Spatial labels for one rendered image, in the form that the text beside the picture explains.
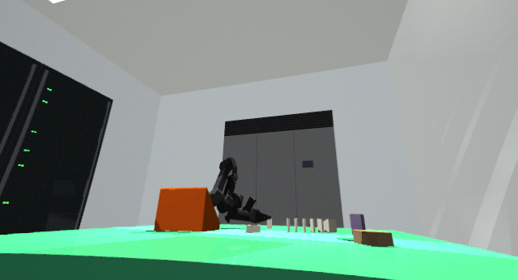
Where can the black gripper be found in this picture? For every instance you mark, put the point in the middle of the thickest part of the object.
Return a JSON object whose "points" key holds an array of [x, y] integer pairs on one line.
{"points": [[253, 215]]}

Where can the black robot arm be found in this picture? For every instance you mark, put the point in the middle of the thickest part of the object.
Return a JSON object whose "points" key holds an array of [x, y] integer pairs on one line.
{"points": [[228, 201]]}

